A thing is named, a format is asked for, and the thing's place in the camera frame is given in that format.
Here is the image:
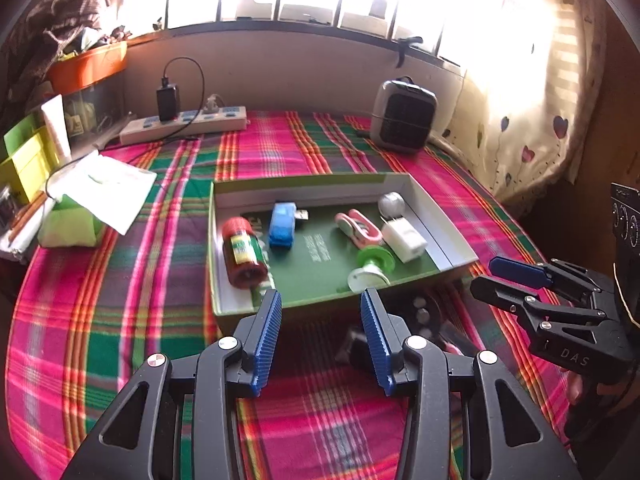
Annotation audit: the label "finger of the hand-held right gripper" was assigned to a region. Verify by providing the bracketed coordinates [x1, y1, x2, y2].
[470, 276, 609, 341]
[489, 256, 604, 306]

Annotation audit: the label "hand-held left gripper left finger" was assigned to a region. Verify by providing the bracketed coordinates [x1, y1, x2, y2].
[60, 289, 283, 480]

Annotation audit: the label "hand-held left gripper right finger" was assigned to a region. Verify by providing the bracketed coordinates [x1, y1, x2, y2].
[360, 287, 583, 480]

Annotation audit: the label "black round disc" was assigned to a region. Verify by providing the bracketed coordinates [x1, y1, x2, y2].
[399, 292, 444, 342]

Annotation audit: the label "green and white spool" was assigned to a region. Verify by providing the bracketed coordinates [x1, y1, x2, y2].
[347, 244, 399, 295]

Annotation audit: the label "green and white cardboard box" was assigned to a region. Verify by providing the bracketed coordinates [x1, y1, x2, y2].
[208, 172, 480, 331]

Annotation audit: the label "red pill bottle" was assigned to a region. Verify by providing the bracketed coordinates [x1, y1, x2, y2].
[222, 216, 268, 290]

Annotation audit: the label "white USB wall charger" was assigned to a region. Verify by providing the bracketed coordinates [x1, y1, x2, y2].
[380, 217, 427, 264]

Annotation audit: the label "pink clip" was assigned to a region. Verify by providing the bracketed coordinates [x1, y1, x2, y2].
[334, 208, 384, 250]

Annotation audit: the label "blue USB tester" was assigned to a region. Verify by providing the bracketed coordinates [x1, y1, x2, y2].
[268, 202, 309, 250]

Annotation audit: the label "white round jar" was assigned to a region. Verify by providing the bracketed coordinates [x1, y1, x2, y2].
[378, 192, 405, 219]

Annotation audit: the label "person's right hand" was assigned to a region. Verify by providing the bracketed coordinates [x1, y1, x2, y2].
[567, 374, 587, 407]

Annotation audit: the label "plaid blanket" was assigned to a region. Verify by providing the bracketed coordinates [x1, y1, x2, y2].
[5, 110, 577, 480]

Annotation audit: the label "heart print curtain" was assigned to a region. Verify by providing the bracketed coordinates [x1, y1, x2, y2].
[447, 0, 613, 213]

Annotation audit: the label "grey space heater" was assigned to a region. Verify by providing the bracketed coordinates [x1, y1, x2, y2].
[368, 77, 439, 155]

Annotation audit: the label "white paper sheet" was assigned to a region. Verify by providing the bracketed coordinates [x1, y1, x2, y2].
[47, 152, 159, 236]

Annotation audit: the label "white power strip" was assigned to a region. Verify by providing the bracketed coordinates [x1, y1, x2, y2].
[118, 105, 249, 145]

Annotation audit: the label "green tissue pack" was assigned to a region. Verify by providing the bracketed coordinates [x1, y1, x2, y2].
[37, 197, 106, 249]

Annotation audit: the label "black power adapter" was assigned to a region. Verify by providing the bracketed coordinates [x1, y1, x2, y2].
[156, 84, 181, 122]

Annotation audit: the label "orange lidded storage bin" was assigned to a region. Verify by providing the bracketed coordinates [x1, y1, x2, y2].
[64, 72, 127, 137]

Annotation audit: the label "small dark jar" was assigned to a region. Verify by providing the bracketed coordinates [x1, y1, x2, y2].
[0, 185, 17, 232]

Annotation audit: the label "green and yellow boxes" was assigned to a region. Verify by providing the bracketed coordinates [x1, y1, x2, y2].
[0, 112, 62, 202]

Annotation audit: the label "orange plastic tray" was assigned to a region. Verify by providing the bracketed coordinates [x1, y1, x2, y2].
[47, 40, 129, 94]

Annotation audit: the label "brown crumpled cloth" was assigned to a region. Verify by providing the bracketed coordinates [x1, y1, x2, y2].
[0, 0, 110, 88]

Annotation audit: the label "black adapter cable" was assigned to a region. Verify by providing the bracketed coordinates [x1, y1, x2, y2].
[162, 56, 207, 142]

